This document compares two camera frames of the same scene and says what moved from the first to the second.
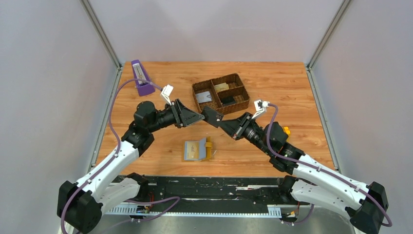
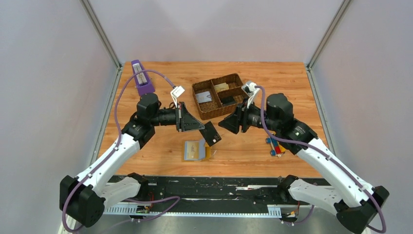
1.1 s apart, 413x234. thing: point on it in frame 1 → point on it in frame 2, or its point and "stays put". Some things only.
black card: (212, 116) → (210, 134)
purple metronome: (144, 88) stays put
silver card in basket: (202, 98) stays put
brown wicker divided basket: (224, 94) stays put
